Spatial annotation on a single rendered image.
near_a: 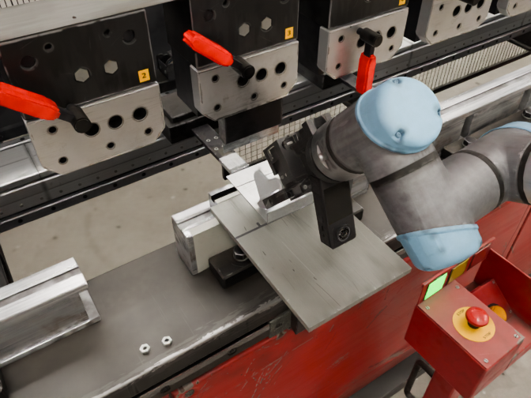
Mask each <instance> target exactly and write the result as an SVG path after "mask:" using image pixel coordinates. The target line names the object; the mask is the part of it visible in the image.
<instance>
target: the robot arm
mask: <svg viewBox="0 0 531 398"><path fill-rule="evenodd" d="M440 111H441V107H440V104H439V101H438V99H437V98H436V96H435V94H434V93H433V91H432V90H430V88H429V87H428V86H426V85H425V84H424V83H422V82H420V81H418V80H416V79H413V78H411V77H395V78H391V79H389V80H387V81H385V82H383V83H382V84H380V85H379V86H377V87H376V88H373V89H370V90H368V91H366V92H365V93H364V94H363V95H362V96H361V97H360V98H359V99H358V100H357V101H356V102H354V103H353V104H351V105H350V106H348V107H347V108H345V109H344V110H343V111H342V112H340V113H339V114H338V115H336V116H334V117H333V118H332V117H331V114H330V113H329V112H327V113H325V114H323V115H320V116H318V117H316V118H312V119H309V120H306V121H305V122H304V123H303V124H301V125H302V127H303V128H302V129H300V130H299V131H296V132H294V133H291V134H289V135H287V136H285V137H282V138H280V139H277V140H275V141H274V142H273V143H272V144H271V145H270V146H268V147H267V148H266V149H264V150H263V152H264V154H265V157H266V159H267V161H268V163H269V166H270V168H271V170H272V172H273V175H274V176H275V175H279V177H280V178H278V177H275V178H271V179H269V178H267V177H266V176H265V175H264V174H263V173H262V172H261V171H260V170H256V171H255V172H254V181H255V184H256V186H257V190H258V195H259V201H258V207H260V208H264V209H269V208H272V207H273V206H275V205H278V204H280V203H281V202H283V201H286V200H288V199H290V201H293V200H295V199H296V198H298V197H302V196H303V195H305V194H307V193H310V192H312V193H313V198H314V206H315V211H316V216H317V221H318V230H319V235H320V239H321V242H323V243H324V244H326V245H327V246H328V247H330V248H331V249H333V250H334V249H336V248H337V247H339V246H341V245H343V244H345V243H346V242H349V241H351V240H353V239H354V238H355V237H356V228H355V221H354V215H353V209H352V197H351V191H350V185H349V180H352V179H354V178H357V177H359V176H361V175H365V176H366V178H367V180H368V182H369V183H370V185H371V188H372V189H373V191H374V193H375V195H376V197H377V198H378V201H379V203H380V205H381V206H382V209H383V211H384V212H385V214H386V216H387V218H388V220H389V222H390V224H391V226H392V228H393V229H394V231H395V233H396V235H397V236H396V239H397V240H398V241H400V242H401V244H402V245H403V247H404V249H405V251H406V253H407V254H408V256H409V258H410V260H411V261H412V263H413V264H414V266H415V267H417V268H418V269H419V270H422V271H427V272H430V271H437V270H440V269H444V268H448V267H450V266H453V265H456V264H458V263H460V262H462V261H464V260H465V259H467V258H469V257H471V256H472V255H474V253H476V252H477V251H478V250H479V248H480V246H481V245H482V238H481V236H480V233H479V231H478V229H479V227H478V225H477V224H475V222H476V221H478V220H480V219H481V218H482V217H484V216H486V215H487V214H488V213H489V212H491V211H492V210H494V209H495V208H497V207H498V206H500V205H501V204H502V203H503V202H505V201H513V202H517V203H521V204H526V205H531V123H529V122H510V123H507V124H506V125H504V126H500V127H497V128H494V129H493V130H489V131H488V132H486V133H485V134H484V135H482V136H481V137H480V138H479V139H478V140H476V141H474V142H473V143H471V144H470V145H467V146H465V147H464V148H462V149H461V150H459V151H457V152H455V153H454V154H452V155H451V156H448V157H447V158H445V159H444V160H441V159H440V157H439V154H438V153H437V151H436V149H435V147H434V145H433V144H432V142H433V141H434V140H435V139H436V137H437V136H438V135H439V132H440V130H441V128H442V123H443V120H442V119H441V114H440ZM292 136H293V137H294V138H293V137H292ZM273 146H274V147H273ZM272 147H273V148H272ZM269 149H270V150H269ZM269 152H270V153H271V155H272V157H271V155H270V153H269ZM276 190H278V191H277V192H276V193H274V191H276Z"/></svg>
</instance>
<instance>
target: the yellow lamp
mask: <svg viewBox="0 0 531 398"><path fill-rule="evenodd" d="M468 262H469V259H467V260H466V261H464V262H462V263H461V264H460V265H458V266H457V267H455V268H454V269H453V271H452V273H451V275H450V278H449V281H448V283H447V284H449V283H450V282H452V281H453V280H455V279H456V278H458V277H459V276H460V275H462V274H463V273H464V271H465V268H466V265H467V264H468Z"/></svg>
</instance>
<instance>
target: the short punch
mask: <svg viewBox="0 0 531 398"><path fill-rule="evenodd" d="M281 123H282V98H280V99H276V100H274V101H271V102H269V103H265V104H262V105H260V106H257V107H254V108H251V109H249V110H246V111H243V112H240V113H238V114H235V115H231V116H229V117H227V118H222V119H220V120H218V125H219V135H220V140H221V141H222V142H223V153H226V152H229V151H231V150H234V149H236V148H239V147H242V146H244V145H248V144H250V143H252V142H254V141H258V140H260V139H262V138H264V137H268V136H270V135H273V134H275V133H278V125H280V124H281Z"/></svg>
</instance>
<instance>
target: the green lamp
mask: <svg viewBox="0 0 531 398"><path fill-rule="evenodd" d="M446 275H447V273H446V274H445V275H443V276H441V277H440V278H438V279H437V280H436V281H434V282H433V283H431V284H430V285H429V288H428V290H427V294H426V296H425V299H427V298H428V297H430V296H431V295H433V294H434V293H435V292H437V291H438V290H440V289H441V288H442V286H443V283H444V280H445V279H446Z"/></svg>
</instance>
